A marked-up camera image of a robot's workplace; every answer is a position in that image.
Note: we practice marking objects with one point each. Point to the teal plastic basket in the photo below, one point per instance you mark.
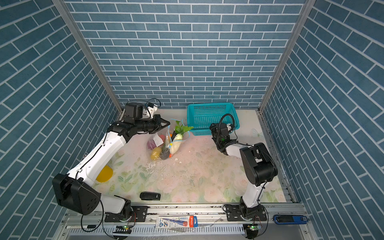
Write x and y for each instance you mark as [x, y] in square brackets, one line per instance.
[201, 116]

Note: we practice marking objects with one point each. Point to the toothbrush blister package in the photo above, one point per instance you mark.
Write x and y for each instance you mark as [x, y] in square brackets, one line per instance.
[168, 222]

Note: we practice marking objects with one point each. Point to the yellow pen cup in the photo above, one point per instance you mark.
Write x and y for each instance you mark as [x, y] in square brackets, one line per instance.
[105, 174]

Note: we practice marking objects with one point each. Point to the green toy leaf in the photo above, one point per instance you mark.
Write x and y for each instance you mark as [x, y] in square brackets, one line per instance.
[180, 128]

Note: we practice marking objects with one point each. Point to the white toy garlic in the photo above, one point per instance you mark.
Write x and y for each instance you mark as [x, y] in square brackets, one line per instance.
[178, 141]

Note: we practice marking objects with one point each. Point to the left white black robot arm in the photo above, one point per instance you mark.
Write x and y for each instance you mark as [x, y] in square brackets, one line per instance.
[74, 190]

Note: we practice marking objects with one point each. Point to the purple toy onion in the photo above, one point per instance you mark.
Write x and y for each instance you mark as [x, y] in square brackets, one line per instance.
[151, 144]

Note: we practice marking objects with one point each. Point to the blue black tool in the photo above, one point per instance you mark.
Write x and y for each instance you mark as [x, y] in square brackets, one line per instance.
[290, 219]

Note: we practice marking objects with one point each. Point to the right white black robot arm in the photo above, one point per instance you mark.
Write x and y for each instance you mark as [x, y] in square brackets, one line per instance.
[258, 164]

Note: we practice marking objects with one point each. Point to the black rectangular device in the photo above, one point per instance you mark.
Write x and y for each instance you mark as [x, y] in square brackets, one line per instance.
[150, 196]

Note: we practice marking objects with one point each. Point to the aluminium mounting rail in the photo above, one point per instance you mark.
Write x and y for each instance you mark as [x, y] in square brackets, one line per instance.
[216, 221]

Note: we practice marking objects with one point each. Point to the clear zip top bag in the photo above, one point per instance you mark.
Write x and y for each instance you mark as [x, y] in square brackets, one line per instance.
[168, 131]

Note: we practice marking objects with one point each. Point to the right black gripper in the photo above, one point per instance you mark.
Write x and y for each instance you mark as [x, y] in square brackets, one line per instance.
[215, 129]

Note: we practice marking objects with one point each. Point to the yellow toy potato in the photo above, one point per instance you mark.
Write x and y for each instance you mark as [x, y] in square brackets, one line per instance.
[156, 152]

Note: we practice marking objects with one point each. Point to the black marker pen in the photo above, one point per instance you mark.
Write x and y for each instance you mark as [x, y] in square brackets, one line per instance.
[86, 227]

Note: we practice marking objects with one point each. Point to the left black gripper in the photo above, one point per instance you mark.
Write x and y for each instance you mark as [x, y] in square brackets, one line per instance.
[157, 126]

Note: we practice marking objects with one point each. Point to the black toy avocado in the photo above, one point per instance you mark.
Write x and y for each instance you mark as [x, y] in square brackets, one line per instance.
[165, 154]

